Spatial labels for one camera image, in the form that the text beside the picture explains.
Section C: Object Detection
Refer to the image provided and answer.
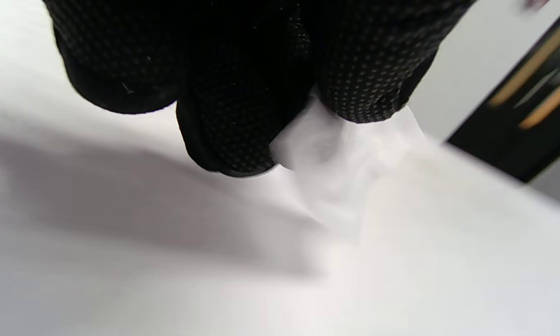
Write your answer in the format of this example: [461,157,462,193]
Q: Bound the person's left hand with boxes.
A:
[42,0,477,178]

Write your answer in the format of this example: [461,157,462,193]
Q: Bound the small white paper piece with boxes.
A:
[268,92,431,236]

